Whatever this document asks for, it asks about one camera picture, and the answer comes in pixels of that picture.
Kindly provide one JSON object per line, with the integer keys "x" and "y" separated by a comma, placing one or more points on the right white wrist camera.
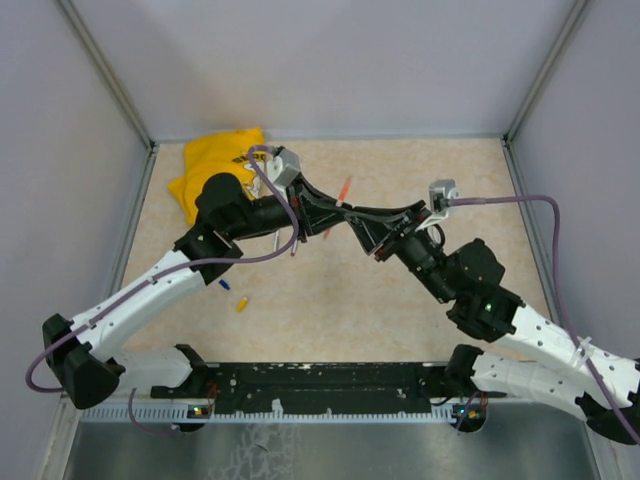
{"x": 441, "y": 193}

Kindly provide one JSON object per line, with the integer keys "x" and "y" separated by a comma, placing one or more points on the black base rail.
{"x": 318, "y": 388}

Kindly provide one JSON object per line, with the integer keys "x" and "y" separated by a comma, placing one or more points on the yellow folded shirt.
{"x": 207, "y": 156}

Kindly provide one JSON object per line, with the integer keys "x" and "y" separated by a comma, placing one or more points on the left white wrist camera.
{"x": 283, "y": 167}

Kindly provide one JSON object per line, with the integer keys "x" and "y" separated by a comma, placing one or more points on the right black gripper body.
{"x": 402, "y": 224}

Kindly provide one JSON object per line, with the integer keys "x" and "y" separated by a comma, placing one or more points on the yellow pen cap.
{"x": 241, "y": 305}

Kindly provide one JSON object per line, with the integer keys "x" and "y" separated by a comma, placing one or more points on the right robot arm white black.
{"x": 567, "y": 371}

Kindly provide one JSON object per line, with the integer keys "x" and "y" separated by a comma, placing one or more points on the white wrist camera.
{"x": 283, "y": 167}
{"x": 441, "y": 193}

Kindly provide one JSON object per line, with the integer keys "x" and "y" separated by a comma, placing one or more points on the aluminium frame side rail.
{"x": 544, "y": 257}

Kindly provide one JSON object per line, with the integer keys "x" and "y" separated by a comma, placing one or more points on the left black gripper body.
{"x": 299, "y": 197}

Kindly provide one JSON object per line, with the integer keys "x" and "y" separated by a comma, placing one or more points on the orange white pen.
{"x": 340, "y": 200}

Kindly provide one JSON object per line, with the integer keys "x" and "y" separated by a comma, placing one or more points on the blue pen cap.
{"x": 224, "y": 284}

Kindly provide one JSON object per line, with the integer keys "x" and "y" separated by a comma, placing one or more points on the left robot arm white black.
{"x": 86, "y": 353}

